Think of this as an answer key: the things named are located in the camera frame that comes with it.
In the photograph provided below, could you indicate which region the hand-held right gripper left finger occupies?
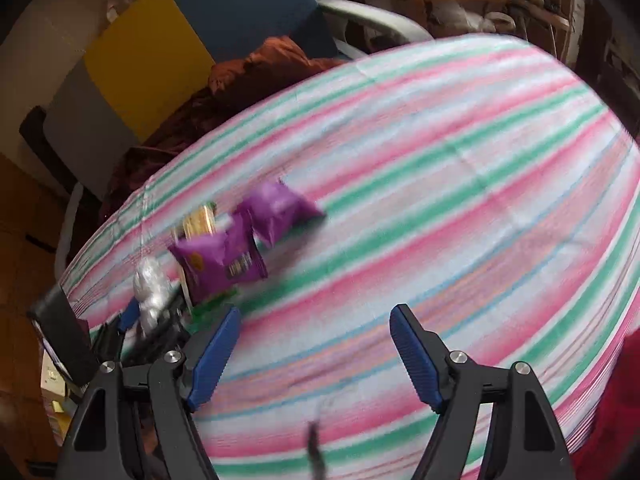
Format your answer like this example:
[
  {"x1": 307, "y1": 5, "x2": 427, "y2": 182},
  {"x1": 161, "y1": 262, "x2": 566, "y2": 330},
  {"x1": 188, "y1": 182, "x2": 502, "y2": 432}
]
[{"x1": 57, "y1": 305, "x2": 243, "y2": 480}]

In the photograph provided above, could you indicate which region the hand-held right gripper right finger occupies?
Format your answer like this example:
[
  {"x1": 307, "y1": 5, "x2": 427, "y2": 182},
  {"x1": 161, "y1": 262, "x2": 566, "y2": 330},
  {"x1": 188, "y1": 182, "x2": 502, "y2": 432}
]
[{"x1": 389, "y1": 304, "x2": 576, "y2": 480}]

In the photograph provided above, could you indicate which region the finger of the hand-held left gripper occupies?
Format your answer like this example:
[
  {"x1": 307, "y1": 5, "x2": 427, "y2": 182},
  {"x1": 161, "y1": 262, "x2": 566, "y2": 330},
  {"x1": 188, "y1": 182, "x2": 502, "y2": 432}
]
[
  {"x1": 95, "y1": 297, "x2": 143, "y2": 361},
  {"x1": 125, "y1": 295, "x2": 193, "y2": 363}
]

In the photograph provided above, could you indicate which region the clear plastic bundle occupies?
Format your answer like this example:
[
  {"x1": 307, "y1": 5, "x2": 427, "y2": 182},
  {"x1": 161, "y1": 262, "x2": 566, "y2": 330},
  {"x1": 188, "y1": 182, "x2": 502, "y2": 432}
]
[{"x1": 132, "y1": 257, "x2": 176, "y2": 333}]

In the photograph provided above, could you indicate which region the golden tin box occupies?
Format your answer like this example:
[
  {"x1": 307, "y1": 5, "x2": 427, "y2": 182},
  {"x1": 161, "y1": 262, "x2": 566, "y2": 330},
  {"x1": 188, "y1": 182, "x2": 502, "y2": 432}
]
[{"x1": 27, "y1": 285, "x2": 101, "y2": 401}]

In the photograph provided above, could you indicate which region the purple snack packet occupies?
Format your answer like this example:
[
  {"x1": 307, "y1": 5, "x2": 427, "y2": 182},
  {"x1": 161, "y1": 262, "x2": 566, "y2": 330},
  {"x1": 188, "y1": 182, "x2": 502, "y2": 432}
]
[
  {"x1": 167, "y1": 210, "x2": 268, "y2": 306},
  {"x1": 235, "y1": 180, "x2": 326, "y2": 248}
]

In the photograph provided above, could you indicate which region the green packet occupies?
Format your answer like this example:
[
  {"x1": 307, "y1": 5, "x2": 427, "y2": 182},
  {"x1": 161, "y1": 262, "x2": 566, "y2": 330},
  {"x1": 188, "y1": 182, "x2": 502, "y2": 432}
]
[{"x1": 190, "y1": 287, "x2": 241, "y2": 322}]

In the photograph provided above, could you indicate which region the yellow cracker packet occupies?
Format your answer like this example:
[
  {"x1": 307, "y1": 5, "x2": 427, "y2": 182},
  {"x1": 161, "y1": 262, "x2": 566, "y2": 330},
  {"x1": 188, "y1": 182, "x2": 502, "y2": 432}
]
[{"x1": 172, "y1": 202, "x2": 221, "y2": 241}]

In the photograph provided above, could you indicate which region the wooden wardrobe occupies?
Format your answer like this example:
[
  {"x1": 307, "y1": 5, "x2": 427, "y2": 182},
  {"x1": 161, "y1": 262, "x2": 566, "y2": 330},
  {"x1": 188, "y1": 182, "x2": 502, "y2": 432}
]
[{"x1": 0, "y1": 152, "x2": 68, "y2": 461}]

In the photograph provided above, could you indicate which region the striped bedsheet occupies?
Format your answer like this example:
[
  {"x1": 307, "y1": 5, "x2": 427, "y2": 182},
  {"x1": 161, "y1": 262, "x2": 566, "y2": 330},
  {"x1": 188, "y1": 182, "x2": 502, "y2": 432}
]
[{"x1": 55, "y1": 32, "x2": 640, "y2": 466}]

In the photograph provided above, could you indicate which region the red garment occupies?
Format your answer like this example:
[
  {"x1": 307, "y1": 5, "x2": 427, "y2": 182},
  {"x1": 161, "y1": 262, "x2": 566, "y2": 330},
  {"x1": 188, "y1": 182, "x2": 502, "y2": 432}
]
[{"x1": 570, "y1": 330, "x2": 640, "y2": 480}]

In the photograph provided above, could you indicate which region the tricolour chair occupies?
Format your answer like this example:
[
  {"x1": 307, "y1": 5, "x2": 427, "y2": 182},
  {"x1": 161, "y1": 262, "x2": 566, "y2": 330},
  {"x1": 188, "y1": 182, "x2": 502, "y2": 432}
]
[{"x1": 42, "y1": 0, "x2": 343, "y2": 198}]

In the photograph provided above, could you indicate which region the maroon blanket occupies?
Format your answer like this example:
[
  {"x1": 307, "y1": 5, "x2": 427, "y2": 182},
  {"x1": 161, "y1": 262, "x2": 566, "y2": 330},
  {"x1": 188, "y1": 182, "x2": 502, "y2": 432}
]
[{"x1": 97, "y1": 35, "x2": 351, "y2": 221}]

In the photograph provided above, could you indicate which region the white bag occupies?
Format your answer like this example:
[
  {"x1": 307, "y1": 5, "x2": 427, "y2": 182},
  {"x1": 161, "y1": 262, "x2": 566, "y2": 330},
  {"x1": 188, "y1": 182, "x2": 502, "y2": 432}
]
[{"x1": 445, "y1": 2, "x2": 516, "y2": 36}]

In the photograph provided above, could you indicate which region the cardboard box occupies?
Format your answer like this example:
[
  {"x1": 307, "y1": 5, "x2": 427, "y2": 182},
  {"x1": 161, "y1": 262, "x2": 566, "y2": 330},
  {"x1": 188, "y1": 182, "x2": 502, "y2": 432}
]
[{"x1": 515, "y1": 0, "x2": 586, "y2": 61}]

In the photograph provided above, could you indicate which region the white bed rail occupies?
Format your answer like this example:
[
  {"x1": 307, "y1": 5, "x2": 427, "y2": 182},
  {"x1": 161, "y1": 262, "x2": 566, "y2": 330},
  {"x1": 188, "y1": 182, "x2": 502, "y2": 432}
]
[
  {"x1": 54, "y1": 182, "x2": 86, "y2": 273},
  {"x1": 317, "y1": 0, "x2": 436, "y2": 58}
]

